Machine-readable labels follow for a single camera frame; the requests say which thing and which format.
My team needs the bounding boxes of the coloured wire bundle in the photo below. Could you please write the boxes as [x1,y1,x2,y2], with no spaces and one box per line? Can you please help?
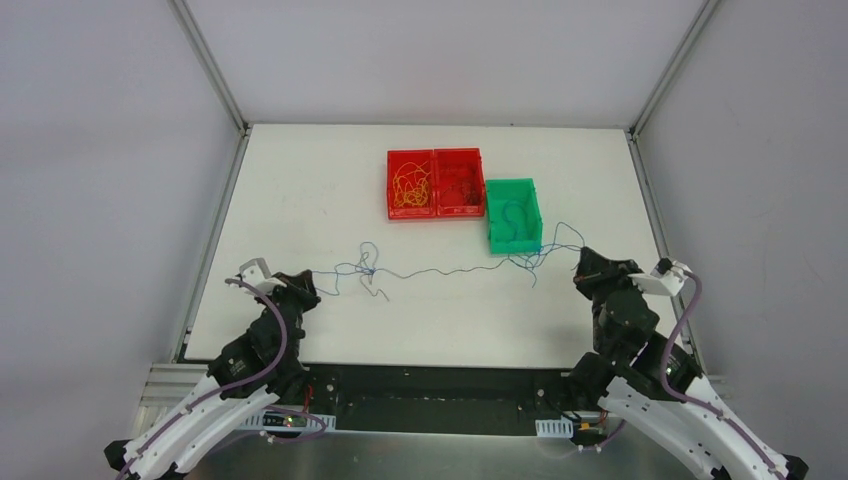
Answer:
[311,221,588,303]

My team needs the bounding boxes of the green plastic bin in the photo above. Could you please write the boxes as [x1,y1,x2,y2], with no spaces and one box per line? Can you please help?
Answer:
[485,178,543,255]

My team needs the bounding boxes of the thin black wire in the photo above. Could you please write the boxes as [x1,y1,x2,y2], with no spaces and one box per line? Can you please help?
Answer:
[440,165,482,208]

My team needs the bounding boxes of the yellow wires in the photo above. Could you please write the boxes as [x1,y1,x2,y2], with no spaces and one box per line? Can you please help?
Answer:
[392,160,432,209]

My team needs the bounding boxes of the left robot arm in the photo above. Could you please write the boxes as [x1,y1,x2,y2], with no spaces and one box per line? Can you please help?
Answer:
[104,270,321,479]

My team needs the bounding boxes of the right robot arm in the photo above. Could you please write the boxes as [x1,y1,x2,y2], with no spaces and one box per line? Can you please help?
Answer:
[567,247,809,479]

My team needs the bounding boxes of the red plastic bin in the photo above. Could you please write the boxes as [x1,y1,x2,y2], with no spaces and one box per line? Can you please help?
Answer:
[386,148,486,221]

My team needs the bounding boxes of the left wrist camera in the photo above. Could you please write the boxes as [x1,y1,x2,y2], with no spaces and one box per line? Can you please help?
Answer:
[237,257,285,295]

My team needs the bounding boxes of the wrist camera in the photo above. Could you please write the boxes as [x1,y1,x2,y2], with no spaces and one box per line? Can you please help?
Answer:
[237,257,285,295]
[628,257,691,297]

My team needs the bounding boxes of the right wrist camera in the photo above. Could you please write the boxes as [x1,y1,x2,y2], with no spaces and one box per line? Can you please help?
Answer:
[628,257,691,297]

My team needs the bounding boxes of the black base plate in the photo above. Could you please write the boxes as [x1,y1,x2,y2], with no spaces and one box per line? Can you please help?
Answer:
[279,364,611,436]

